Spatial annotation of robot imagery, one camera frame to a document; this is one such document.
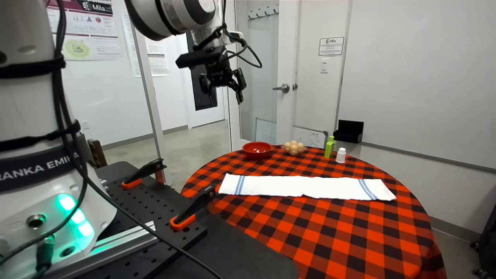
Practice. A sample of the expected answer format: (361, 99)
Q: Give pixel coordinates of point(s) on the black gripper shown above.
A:
(217, 77)

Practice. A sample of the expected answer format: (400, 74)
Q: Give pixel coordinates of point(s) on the white towel with blue stripes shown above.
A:
(310, 187)

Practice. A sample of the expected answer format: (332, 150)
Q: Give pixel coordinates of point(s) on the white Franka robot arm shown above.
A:
(25, 103)

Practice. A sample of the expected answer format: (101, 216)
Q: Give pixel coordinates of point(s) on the red bowl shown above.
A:
(256, 150)

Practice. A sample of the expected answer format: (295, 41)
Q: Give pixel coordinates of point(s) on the beige egg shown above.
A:
(295, 143)
(295, 151)

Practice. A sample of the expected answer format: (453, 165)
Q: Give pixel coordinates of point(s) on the white paper notice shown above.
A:
(157, 60)

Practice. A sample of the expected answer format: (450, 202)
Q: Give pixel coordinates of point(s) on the slanted metal pole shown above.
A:
(149, 99)

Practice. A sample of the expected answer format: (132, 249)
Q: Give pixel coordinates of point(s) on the white door sign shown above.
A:
(330, 47)

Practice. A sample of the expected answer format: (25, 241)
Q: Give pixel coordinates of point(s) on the green bottle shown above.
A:
(329, 150)

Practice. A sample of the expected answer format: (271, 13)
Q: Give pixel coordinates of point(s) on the small white bottle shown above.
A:
(341, 156)

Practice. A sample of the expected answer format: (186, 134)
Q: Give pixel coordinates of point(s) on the black orange clamp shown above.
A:
(144, 173)
(192, 210)

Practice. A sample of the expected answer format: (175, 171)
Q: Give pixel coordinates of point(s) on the black perforated robot table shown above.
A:
(152, 205)

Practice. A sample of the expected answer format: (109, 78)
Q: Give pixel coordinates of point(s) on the red black plaid tablecloth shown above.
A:
(335, 233)

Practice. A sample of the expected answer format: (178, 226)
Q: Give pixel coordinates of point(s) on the black suitcase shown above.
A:
(488, 249)

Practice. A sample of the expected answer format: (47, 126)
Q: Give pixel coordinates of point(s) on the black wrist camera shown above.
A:
(199, 58)

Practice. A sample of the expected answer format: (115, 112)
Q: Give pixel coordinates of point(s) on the white hook rail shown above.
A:
(264, 13)

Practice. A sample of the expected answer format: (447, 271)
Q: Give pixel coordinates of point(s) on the black wall box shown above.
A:
(349, 133)

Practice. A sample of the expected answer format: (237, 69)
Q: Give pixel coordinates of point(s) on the colourful wall poster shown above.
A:
(93, 37)

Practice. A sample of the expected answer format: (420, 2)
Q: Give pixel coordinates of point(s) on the large wall whiteboard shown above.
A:
(423, 78)

